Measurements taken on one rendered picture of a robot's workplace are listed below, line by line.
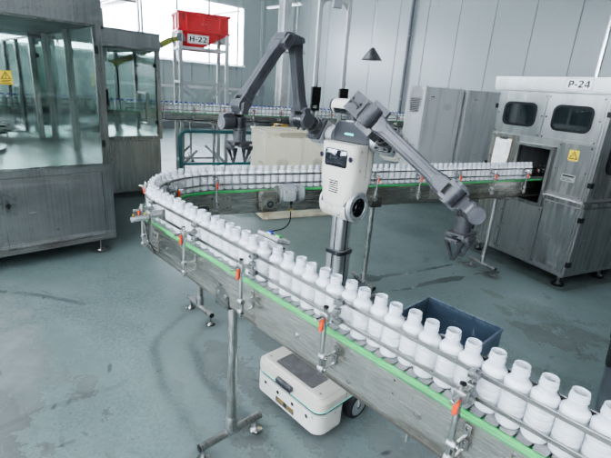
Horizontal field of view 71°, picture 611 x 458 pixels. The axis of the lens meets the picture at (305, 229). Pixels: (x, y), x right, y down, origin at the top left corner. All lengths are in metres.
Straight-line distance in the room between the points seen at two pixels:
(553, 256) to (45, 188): 4.89
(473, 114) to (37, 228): 6.65
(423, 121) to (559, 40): 6.99
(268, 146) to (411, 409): 4.62
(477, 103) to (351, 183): 6.23
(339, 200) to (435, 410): 1.16
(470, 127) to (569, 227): 3.75
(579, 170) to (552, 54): 9.20
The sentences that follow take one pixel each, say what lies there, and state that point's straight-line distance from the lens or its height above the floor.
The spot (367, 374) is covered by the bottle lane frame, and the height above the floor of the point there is 0.93.
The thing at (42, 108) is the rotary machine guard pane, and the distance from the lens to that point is 4.42.
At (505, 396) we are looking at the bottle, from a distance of 1.18.
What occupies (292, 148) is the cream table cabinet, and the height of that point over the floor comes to 0.96.
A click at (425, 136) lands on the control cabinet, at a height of 1.10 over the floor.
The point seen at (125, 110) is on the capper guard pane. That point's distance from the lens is 6.66.
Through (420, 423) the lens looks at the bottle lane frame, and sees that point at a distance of 1.33.
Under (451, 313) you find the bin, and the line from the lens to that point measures 1.84.
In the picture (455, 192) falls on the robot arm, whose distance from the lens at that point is 1.48.
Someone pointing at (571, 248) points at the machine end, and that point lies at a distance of 4.89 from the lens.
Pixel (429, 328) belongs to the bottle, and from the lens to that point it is 1.21.
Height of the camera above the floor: 1.74
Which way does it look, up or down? 18 degrees down
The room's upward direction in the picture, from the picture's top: 4 degrees clockwise
